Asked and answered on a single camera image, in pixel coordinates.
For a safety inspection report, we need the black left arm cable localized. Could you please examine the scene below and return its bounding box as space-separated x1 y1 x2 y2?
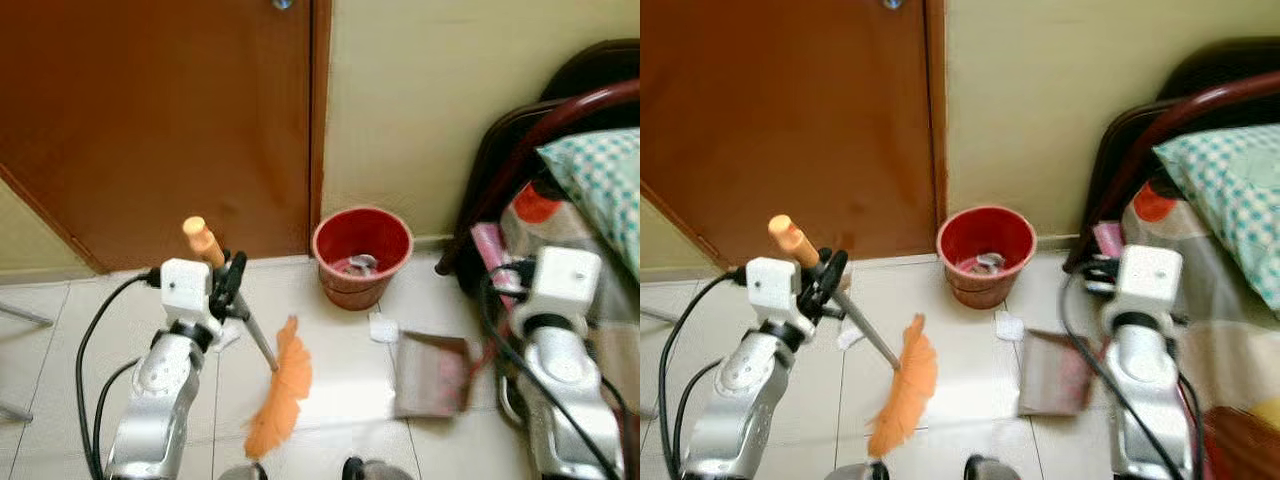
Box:
657 268 749 480
76 268 163 480

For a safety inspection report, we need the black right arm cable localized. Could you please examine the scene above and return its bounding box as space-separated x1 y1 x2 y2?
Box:
478 268 623 480
1060 270 1191 480

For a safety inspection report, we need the brown wooden door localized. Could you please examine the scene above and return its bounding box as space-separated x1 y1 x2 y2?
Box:
0 0 333 274
640 0 948 268

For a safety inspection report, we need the orange broom with grey stick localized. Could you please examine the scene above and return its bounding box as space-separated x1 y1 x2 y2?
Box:
767 214 940 460
182 216 313 460

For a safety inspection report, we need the red plastic bucket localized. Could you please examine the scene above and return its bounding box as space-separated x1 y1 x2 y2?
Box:
936 205 1039 310
311 206 415 311

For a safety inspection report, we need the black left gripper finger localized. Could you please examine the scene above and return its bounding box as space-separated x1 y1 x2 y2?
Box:
817 249 851 297
221 251 249 299

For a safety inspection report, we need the pink packet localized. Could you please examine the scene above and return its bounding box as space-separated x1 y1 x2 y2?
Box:
1094 221 1125 261
470 222 509 276

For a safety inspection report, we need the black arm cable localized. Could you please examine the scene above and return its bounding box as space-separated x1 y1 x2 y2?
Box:
1060 270 1191 480
76 268 163 480
657 268 749 480
478 268 623 480

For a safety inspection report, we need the patterned beige orange blanket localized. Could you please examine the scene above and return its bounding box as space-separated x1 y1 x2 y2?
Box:
1120 178 1280 480
498 178 641 401

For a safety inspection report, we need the brown dustpan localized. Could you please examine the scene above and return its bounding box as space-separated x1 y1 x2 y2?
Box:
392 332 494 420
1017 329 1093 417

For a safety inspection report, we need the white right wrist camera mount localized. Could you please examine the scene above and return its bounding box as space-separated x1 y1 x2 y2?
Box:
1108 244 1185 321
518 246 604 323

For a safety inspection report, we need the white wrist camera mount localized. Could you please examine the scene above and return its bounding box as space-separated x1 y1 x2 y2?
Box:
159 258 223 326
518 246 604 323
745 256 819 333
1108 244 1185 321

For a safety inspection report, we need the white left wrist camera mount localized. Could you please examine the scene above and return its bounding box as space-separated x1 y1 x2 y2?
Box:
159 258 223 326
745 256 819 333

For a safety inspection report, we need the grey right robot foot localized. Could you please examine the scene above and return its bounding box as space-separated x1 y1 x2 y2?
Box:
964 454 1023 480
341 456 417 480

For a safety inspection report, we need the grey metal furniture leg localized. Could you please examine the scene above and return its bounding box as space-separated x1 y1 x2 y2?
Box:
0 300 55 328

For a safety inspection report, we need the teal checked pillow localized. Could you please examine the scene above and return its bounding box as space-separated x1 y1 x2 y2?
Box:
1152 121 1280 313
536 127 641 283

